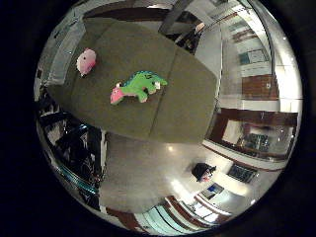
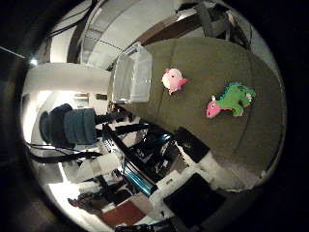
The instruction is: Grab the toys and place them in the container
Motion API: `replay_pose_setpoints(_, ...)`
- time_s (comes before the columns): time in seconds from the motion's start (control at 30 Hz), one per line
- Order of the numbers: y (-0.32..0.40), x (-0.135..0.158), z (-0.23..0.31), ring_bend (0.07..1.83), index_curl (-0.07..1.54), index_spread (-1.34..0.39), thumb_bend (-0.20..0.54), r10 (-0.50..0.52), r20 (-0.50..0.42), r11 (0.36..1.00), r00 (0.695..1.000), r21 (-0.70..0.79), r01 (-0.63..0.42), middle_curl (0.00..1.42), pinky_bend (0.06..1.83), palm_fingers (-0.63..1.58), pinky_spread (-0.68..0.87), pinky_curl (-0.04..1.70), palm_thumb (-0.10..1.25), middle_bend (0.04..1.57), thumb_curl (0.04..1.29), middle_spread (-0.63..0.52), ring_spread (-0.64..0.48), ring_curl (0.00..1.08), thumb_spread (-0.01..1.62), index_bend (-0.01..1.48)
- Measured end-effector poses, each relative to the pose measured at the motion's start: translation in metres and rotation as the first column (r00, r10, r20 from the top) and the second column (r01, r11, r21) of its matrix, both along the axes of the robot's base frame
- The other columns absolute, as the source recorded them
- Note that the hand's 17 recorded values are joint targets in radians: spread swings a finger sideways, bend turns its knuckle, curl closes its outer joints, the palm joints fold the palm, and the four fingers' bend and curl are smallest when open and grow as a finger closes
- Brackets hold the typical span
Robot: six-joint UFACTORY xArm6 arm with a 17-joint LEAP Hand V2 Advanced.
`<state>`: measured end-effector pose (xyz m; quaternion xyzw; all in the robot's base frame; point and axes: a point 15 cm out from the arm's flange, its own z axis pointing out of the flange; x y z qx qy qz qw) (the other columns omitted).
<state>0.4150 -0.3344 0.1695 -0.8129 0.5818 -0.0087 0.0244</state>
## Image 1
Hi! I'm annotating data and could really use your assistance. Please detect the green plush dinosaur toy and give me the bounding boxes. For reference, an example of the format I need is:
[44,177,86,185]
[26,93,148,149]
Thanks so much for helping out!
[110,70,169,106]

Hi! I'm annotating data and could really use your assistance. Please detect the clear plastic container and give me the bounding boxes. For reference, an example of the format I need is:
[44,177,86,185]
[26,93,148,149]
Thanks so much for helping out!
[47,19,87,87]

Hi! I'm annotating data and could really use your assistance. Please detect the person in black clothes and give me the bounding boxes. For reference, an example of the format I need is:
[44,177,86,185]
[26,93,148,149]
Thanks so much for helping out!
[191,162,217,184]

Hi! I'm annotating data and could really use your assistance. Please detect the olive green table mat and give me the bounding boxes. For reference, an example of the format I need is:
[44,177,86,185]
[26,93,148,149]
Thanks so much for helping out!
[46,17,219,145]

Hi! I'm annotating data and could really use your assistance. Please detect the pink plush axolotl toy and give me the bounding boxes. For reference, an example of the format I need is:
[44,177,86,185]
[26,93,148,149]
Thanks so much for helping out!
[75,47,98,78]

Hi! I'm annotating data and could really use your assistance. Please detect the grey metal frame beam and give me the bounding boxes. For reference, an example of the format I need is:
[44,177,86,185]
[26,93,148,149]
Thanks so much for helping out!
[157,0,196,36]

